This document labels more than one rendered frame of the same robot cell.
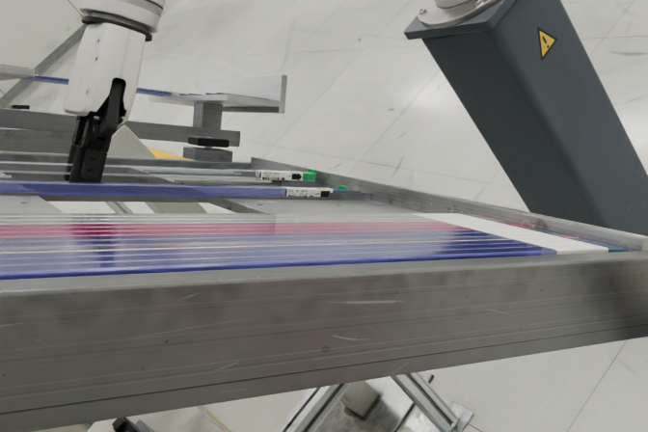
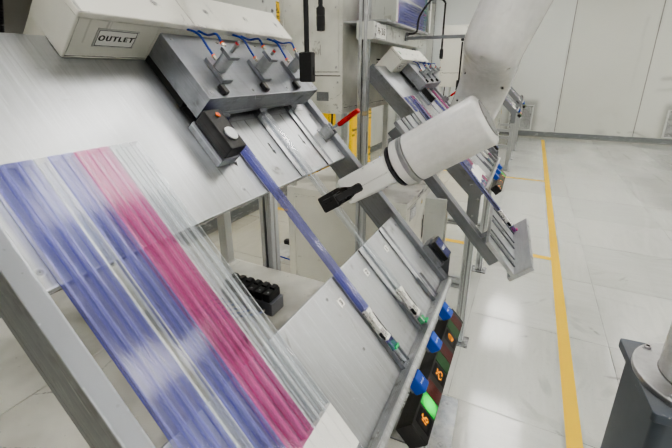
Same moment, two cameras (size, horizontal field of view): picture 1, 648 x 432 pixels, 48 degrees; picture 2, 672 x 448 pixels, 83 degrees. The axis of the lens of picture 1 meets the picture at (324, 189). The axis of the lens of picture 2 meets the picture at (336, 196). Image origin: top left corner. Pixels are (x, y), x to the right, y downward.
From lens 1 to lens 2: 0.45 m
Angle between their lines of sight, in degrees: 43
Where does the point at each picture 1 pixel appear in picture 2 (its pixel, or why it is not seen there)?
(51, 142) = (458, 172)
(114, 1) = (395, 153)
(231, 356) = (20, 330)
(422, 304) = (101, 434)
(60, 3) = (630, 118)
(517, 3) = not seen: outside the picture
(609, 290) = not seen: outside the picture
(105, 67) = (360, 175)
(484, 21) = (652, 410)
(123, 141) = (438, 205)
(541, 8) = not seen: outside the picture
